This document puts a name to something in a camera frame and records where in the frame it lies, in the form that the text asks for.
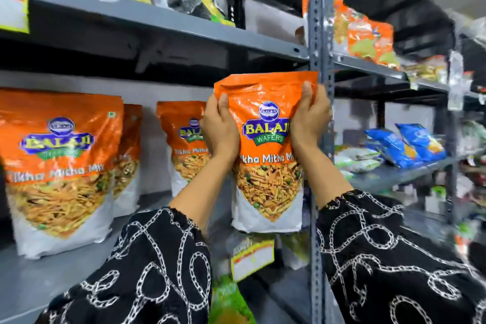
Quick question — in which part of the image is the blue snack bag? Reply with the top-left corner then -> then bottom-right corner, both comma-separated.
363,128 -> 422,170
394,123 -> 447,163

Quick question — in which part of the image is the person's left forearm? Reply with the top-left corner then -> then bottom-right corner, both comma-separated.
34,153 -> 233,324

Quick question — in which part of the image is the person's left hand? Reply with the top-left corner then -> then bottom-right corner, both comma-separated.
200,92 -> 240,163

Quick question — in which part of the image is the white green-edged snack bag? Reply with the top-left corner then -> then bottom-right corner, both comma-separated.
334,159 -> 384,181
335,145 -> 382,162

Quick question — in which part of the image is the person's right hand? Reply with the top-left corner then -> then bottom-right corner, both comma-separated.
290,81 -> 333,158

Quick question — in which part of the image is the person's right forearm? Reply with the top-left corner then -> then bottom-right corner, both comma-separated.
300,145 -> 486,324

